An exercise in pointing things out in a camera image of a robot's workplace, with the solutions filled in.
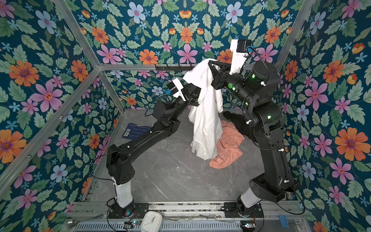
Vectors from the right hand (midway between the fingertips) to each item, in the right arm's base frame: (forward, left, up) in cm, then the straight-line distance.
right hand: (212, 59), depth 46 cm
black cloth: (+21, -25, -55) cm, 64 cm away
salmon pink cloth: (+4, -17, -62) cm, 64 cm away
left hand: (-1, +3, -4) cm, 5 cm away
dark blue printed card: (+18, +53, -62) cm, 83 cm away
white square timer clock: (-38, +27, -60) cm, 76 cm away
